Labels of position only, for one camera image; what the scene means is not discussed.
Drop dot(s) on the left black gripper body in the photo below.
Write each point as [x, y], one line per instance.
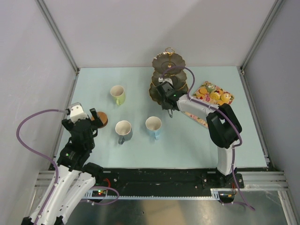
[68, 123]

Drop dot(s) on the blue mug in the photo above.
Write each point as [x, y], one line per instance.
[153, 125]

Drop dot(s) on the aluminium frame post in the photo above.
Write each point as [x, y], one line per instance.
[270, 18]
[57, 34]

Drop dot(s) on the green mug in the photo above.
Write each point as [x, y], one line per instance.
[118, 93]

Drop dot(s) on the floral rectangular tray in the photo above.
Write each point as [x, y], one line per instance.
[207, 98]

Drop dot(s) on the circuit board with leds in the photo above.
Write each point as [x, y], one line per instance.
[99, 193]

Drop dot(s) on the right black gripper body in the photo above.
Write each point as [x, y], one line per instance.
[164, 105]

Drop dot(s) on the wooden coaster stack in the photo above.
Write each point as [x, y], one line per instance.
[103, 120]

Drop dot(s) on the right aluminium frame post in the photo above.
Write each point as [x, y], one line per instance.
[270, 18]

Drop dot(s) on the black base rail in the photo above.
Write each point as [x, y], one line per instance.
[147, 182]

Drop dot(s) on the three-tier dark cake stand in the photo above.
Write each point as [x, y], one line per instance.
[163, 61]

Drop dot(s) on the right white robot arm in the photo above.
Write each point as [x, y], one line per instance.
[223, 125]

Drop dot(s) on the orange macaron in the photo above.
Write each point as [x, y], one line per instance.
[203, 90]
[200, 96]

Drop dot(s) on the left aluminium frame post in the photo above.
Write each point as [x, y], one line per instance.
[57, 34]

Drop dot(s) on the yellow round pastry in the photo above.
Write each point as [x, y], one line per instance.
[226, 97]

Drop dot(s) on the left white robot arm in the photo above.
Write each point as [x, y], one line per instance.
[73, 176]

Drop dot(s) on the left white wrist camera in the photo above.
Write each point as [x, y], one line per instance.
[76, 112]

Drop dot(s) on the grey mug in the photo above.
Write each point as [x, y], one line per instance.
[124, 131]

